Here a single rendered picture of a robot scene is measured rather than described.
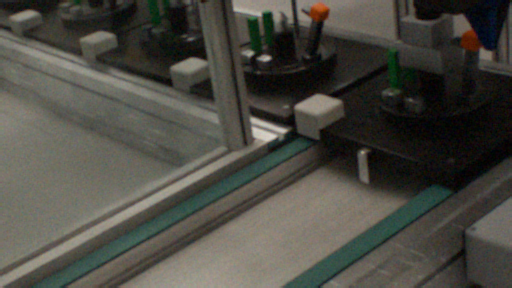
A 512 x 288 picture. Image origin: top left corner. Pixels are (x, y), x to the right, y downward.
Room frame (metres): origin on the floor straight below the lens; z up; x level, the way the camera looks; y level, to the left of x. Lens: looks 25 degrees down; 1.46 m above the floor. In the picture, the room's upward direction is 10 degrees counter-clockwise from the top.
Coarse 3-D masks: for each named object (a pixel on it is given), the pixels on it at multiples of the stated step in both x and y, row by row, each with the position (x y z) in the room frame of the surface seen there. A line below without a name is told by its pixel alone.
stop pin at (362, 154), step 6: (360, 150) 0.92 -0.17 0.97; (366, 150) 0.92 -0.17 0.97; (372, 150) 0.92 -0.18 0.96; (360, 156) 0.92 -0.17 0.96; (366, 156) 0.91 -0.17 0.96; (372, 156) 0.91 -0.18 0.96; (360, 162) 0.92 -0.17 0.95; (366, 162) 0.91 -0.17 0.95; (372, 162) 0.91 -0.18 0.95; (360, 168) 0.92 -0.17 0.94; (366, 168) 0.91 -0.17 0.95; (372, 168) 0.91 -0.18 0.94; (360, 174) 0.92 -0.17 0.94; (366, 174) 0.91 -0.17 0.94; (372, 174) 0.91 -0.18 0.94; (366, 180) 0.91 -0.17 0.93; (372, 180) 0.91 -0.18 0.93
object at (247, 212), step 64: (192, 192) 0.92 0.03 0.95; (256, 192) 0.94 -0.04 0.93; (320, 192) 0.93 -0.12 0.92; (384, 192) 0.90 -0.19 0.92; (448, 192) 0.83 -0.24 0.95; (64, 256) 0.82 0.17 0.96; (128, 256) 0.83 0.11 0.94; (192, 256) 0.84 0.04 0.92; (256, 256) 0.82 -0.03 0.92; (320, 256) 0.80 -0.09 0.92
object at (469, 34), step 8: (464, 32) 0.94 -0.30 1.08; (472, 32) 0.94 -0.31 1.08; (456, 40) 0.96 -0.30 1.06; (464, 40) 0.94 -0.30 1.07; (472, 40) 0.93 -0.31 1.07; (464, 48) 0.94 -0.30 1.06; (472, 48) 0.93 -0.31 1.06; (464, 56) 0.94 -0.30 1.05; (472, 56) 0.94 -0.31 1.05; (464, 64) 0.94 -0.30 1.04; (472, 64) 0.94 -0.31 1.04; (464, 72) 0.94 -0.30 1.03; (472, 72) 0.94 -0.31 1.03; (464, 80) 0.94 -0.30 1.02; (472, 80) 0.94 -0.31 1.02; (464, 88) 0.94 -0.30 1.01; (472, 88) 0.94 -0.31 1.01
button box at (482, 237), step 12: (504, 204) 0.76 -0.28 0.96; (492, 216) 0.75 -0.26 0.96; (504, 216) 0.74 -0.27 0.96; (468, 228) 0.74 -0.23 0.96; (480, 228) 0.73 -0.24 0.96; (492, 228) 0.73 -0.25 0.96; (504, 228) 0.72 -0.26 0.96; (468, 240) 0.73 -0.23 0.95; (480, 240) 0.72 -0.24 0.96; (492, 240) 0.71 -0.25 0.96; (504, 240) 0.70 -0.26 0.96; (468, 252) 0.73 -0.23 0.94; (480, 252) 0.72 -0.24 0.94; (492, 252) 0.71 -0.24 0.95; (504, 252) 0.70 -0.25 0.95; (468, 264) 0.73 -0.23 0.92; (480, 264) 0.72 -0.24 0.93; (492, 264) 0.71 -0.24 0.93; (504, 264) 0.70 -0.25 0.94; (468, 276) 0.73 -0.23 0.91; (480, 276) 0.72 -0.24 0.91; (492, 276) 0.71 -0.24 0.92; (504, 276) 0.70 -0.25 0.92
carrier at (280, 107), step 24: (264, 24) 1.24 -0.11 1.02; (288, 24) 1.19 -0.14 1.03; (240, 48) 1.30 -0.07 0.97; (264, 48) 1.23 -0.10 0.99; (288, 48) 1.18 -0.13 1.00; (336, 48) 1.23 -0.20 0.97; (360, 48) 1.22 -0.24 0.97; (384, 48) 1.20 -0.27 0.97; (264, 72) 1.14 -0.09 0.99; (288, 72) 1.13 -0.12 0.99; (312, 72) 1.13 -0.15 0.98; (336, 72) 1.14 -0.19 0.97; (360, 72) 1.13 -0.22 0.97; (264, 96) 1.11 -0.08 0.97; (288, 96) 1.09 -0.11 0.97; (336, 96) 1.08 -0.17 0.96; (288, 120) 1.03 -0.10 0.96
